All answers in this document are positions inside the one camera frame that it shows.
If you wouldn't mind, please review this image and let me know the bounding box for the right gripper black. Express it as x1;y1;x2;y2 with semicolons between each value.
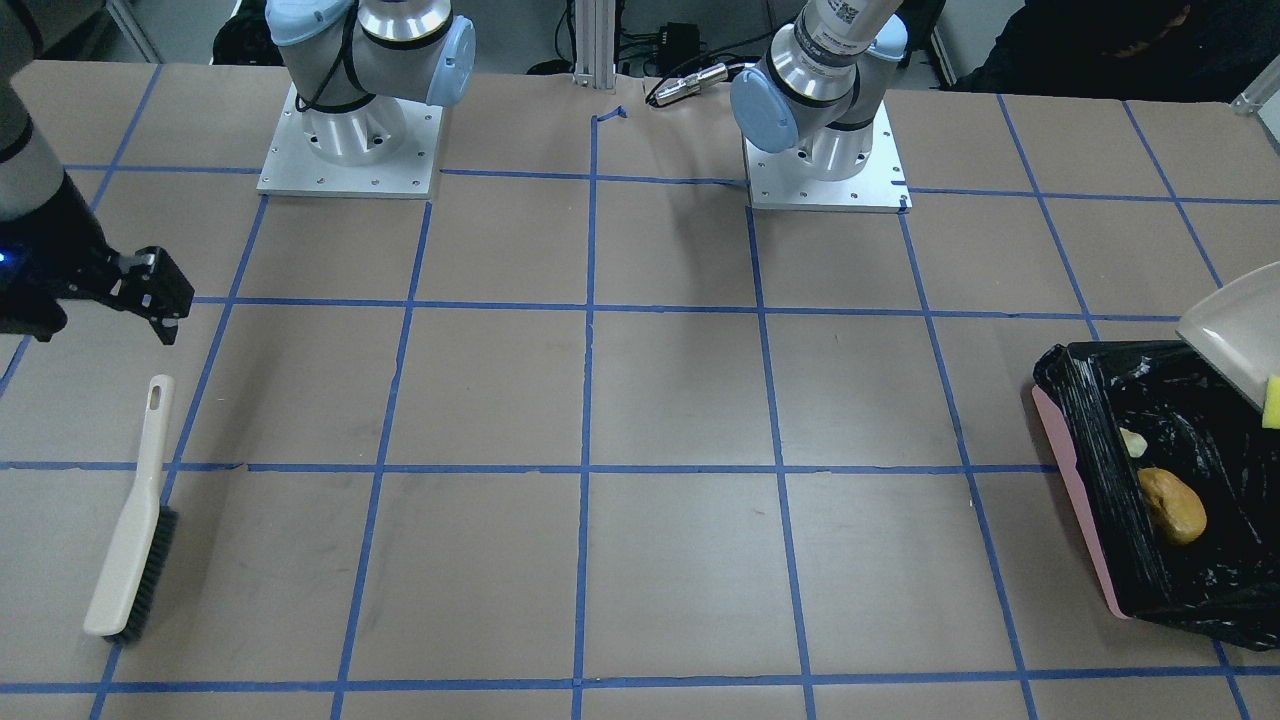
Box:
1;176;195;346

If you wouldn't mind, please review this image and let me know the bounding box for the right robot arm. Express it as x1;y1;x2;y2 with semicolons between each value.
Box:
1;1;476;345

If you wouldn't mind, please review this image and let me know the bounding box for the seated person in black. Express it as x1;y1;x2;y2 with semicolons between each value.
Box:
950;1;1279;102

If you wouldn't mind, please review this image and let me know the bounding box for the beige hand brush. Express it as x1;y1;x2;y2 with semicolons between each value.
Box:
82;374;178;644

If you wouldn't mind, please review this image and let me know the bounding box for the black lined trash bin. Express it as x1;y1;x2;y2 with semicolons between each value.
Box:
1032;340;1279;651

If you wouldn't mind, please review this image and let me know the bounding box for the orange trash ball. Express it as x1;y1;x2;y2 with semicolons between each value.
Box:
1137;468;1208;547

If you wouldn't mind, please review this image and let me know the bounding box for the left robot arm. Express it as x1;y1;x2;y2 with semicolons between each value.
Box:
730;1;908;181

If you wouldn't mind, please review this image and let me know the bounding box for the yellow sponge piece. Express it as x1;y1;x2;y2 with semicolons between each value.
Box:
1261;374;1280;430

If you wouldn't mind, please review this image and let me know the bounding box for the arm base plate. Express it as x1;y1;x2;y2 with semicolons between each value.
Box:
256;87;445;201
742;102;913;214

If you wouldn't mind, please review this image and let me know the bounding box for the small pale trash scrap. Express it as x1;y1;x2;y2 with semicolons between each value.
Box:
1119;427;1149;459

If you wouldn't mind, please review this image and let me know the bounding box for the aluminium frame post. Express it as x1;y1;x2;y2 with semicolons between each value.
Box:
571;0;620;94

